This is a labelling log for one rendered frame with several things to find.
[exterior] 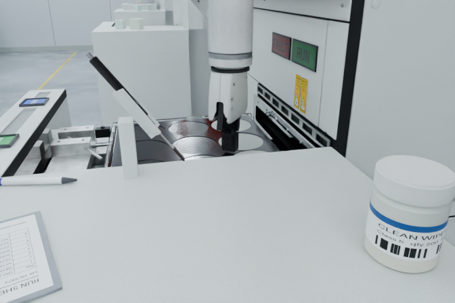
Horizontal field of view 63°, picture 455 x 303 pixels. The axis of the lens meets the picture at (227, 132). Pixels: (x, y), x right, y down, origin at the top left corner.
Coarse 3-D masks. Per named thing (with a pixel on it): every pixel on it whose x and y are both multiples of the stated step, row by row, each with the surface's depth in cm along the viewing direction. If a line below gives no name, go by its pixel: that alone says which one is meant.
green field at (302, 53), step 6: (294, 42) 77; (294, 48) 78; (300, 48) 75; (306, 48) 72; (312, 48) 69; (294, 54) 78; (300, 54) 75; (306, 54) 72; (312, 54) 70; (294, 60) 78; (300, 60) 75; (306, 60) 72; (312, 60) 70; (312, 66) 70
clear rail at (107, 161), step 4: (112, 124) 94; (116, 124) 95; (112, 128) 91; (116, 128) 93; (112, 136) 86; (108, 140) 85; (112, 140) 84; (108, 144) 82; (112, 144) 82; (108, 148) 80; (112, 148) 80; (108, 152) 78; (112, 152) 79; (108, 156) 76; (104, 160) 75; (108, 160) 74; (104, 164) 72; (108, 164) 72
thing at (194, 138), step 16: (160, 128) 92; (176, 128) 92; (192, 128) 92; (208, 128) 92; (256, 128) 92; (144, 144) 83; (160, 144) 83; (176, 144) 83; (192, 144) 83; (208, 144) 83; (272, 144) 82; (112, 160) 75; (144, 160) 75; (160, 160) 75; (176, 160) 75
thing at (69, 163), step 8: (56, 160) 79; (64, 160) 79; (72, 160) 79; (80, 160) 79; (88, 160) 79; (48, 168) 76; (56, 168) 76; (64, 168) 76; (72, 168) 76; (80, 168) 76; (88, 168) 78
